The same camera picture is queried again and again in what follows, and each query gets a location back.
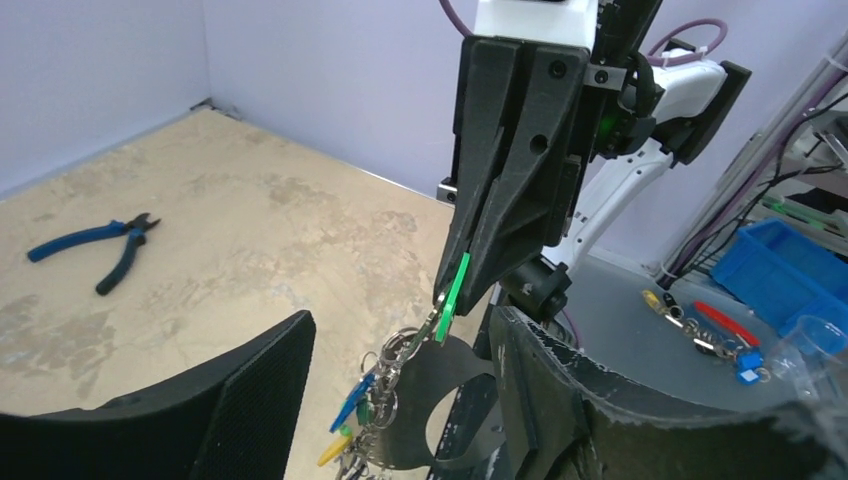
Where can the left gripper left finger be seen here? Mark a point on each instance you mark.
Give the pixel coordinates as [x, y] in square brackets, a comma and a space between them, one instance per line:
[231, 417]

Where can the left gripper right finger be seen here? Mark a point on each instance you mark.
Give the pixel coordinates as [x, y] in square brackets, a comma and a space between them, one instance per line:
[567, 417]

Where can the clear plastic cup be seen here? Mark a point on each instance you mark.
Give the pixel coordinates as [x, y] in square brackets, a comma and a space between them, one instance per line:
[811, 357]

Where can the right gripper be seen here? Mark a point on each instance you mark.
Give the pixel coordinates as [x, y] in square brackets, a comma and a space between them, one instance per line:
[543, 87]

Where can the blue plastic bin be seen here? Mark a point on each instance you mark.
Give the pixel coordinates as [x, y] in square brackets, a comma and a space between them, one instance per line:
[783, 276]

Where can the metal keyring plate with keys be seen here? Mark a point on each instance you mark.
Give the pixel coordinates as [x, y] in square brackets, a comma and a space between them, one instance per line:
[381, 426]

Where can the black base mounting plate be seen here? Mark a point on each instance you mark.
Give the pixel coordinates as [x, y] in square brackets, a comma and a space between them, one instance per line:
[468, 411]

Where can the spare bunch of keys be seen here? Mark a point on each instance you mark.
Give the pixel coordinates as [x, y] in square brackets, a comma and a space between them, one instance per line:
[716, 334]

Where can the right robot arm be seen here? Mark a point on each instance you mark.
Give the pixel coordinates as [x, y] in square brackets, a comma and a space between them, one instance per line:
[692, 95]

